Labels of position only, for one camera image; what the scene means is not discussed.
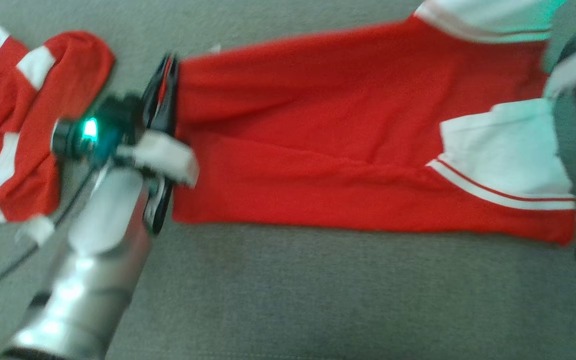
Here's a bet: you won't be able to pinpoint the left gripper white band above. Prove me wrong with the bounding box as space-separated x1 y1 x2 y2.
114 52 200 188

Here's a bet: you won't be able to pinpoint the red shorts wide white stripe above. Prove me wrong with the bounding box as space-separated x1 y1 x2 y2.
0 24 117 225

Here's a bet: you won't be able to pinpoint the red jersey white striped panels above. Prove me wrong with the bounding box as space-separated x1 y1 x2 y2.
172 0 576 247

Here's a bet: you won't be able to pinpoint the grey fabric sofa seat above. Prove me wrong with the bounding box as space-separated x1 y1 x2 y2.
0 0 576 360

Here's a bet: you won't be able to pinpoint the blue left cable connector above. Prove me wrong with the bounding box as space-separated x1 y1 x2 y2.
80 117 120 168

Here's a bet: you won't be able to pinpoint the white left cable label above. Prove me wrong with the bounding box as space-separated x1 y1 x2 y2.
15 215 55 246

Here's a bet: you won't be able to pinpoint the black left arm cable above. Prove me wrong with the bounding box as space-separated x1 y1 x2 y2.
0 167 100 317

